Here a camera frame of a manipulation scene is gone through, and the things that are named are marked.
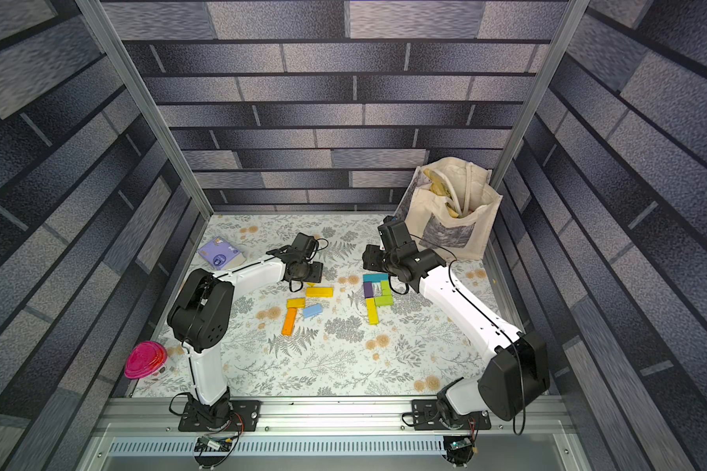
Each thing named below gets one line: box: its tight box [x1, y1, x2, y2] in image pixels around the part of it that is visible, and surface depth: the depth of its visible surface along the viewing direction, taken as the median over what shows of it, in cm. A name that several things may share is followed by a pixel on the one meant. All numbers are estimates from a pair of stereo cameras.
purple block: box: [363, 281, 375, 299], surface depth 99 cm
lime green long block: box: [374, 295, 394, 307], surface depth 97 cm
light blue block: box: [302, 304, 324, 318], surface depth 95 cm
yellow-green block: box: [365, 297, 380, 326], surface depth 94 cm
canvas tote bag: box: [404, 157, 503, 262], surface depth 94 cm
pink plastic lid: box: [123, 340, 168, 380], surface depth 75 cm
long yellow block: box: [305, 286, 334, 299], surface depth 99 cm
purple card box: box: [197, 236, 247, 271], surface depth 102 cm
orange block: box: [281, 307, 298, 337], surface depth 92 cm
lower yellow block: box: [285, 298, 306, 310], surface depth 96 cm
